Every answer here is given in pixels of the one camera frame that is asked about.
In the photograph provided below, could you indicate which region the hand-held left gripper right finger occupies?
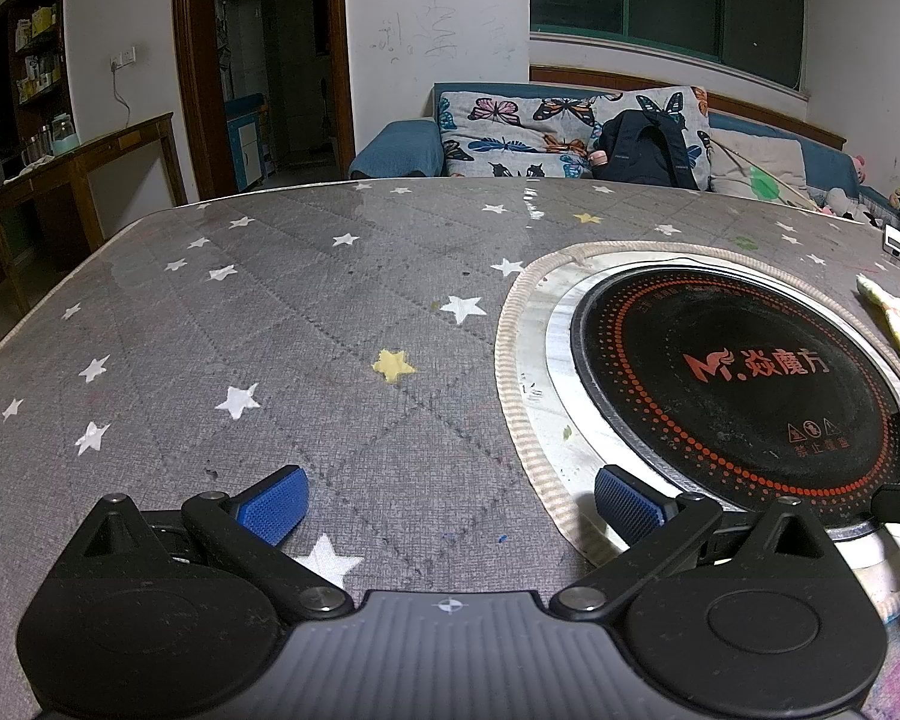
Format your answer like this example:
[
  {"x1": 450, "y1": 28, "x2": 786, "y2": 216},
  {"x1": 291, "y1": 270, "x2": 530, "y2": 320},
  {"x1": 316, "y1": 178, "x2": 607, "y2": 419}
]
[{"x1": 551, "y1": 466, "x2": 833, "y2": 622}]

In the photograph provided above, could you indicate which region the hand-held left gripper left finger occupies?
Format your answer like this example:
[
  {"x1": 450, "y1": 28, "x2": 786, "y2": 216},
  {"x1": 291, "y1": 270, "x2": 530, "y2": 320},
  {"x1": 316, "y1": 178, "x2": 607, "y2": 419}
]
[{"x1": 75, "y1": 465, "x2": 350, "y2": 620}]

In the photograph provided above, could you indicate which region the round black induction cooktop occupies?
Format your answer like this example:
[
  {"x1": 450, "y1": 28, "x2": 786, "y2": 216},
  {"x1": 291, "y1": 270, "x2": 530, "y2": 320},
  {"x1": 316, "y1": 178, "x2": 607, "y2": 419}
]
[{"x1": 547, "y1": 268, "x2": 900, "y2": 542}]

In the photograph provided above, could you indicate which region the grey star-printed table cover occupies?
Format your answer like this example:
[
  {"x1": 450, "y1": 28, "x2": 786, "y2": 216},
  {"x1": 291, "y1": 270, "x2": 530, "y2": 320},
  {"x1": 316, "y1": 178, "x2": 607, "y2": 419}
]
[{"x1": 0, "y1": 178, "x2": 900, "y2": 720}]

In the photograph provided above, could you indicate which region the white plush toy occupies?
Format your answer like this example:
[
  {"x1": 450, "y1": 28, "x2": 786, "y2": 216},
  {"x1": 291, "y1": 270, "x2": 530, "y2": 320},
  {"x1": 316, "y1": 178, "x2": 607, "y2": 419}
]
[{"x1": 821, "y1": 187, "x2": 860, "y2": 221}]

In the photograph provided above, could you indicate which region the toy wand with green tip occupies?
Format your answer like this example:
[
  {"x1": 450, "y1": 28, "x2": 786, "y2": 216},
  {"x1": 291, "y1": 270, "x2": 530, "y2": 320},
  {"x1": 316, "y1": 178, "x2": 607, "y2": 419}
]
[{"x1": 712, "y1": 142, "x2": 826, "y2": 211}]

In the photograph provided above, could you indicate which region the white cushion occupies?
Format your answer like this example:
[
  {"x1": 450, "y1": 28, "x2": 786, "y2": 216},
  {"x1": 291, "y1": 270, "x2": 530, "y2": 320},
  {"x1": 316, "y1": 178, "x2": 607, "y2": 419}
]
[{"x1": 709, "y1": 127, "x2": 808, "y2": 205}]

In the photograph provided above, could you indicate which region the black backpack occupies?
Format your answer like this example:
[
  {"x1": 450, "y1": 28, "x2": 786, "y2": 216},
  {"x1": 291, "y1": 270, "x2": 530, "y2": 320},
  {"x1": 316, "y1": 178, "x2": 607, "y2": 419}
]
[{"x1": 591, "y1": 109, "x2": 701, "y2": 191}]

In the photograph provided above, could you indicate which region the blue and white cabinet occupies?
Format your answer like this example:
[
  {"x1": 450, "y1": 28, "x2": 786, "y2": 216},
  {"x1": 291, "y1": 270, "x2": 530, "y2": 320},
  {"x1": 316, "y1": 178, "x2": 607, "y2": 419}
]
[{"x1": 225, "y1": 94, "x2": 268, "y2": 193}]

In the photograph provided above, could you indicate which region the blue sofa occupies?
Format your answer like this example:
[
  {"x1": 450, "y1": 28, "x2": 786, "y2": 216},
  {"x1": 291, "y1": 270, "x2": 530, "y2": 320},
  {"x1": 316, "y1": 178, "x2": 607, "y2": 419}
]
[{"x1": 349, "y1": 81, "x2": 900, "y2": 215}]

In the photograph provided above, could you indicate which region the wooden desk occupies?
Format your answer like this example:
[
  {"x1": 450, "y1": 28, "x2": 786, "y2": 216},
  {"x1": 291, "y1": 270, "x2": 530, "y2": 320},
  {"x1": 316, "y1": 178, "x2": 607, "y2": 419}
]
[{"x1": 0, "y1": 112, "x2": 190, "y2": 310}]

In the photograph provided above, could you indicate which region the butterfly-printed pillow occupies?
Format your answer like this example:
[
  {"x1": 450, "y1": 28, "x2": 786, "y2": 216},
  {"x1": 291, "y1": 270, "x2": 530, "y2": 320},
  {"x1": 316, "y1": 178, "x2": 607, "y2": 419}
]
[{"x1": 436, "y1": 86, "x2": 710, "y2": 181}]

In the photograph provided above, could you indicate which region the wooden door frame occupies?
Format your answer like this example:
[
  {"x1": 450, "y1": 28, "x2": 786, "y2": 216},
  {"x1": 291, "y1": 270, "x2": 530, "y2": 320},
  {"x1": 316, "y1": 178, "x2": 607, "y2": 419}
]
[{"x1": 171, "y1": 0, "x2": 356, "y2": 203}]

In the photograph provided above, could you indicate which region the dark wall shelf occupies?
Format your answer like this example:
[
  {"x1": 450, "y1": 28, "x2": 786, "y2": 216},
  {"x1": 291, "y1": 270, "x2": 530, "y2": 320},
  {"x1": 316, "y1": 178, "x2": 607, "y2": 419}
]
[{"x1": 0, "y1": 0, "x2": 73, "y2": 197}]

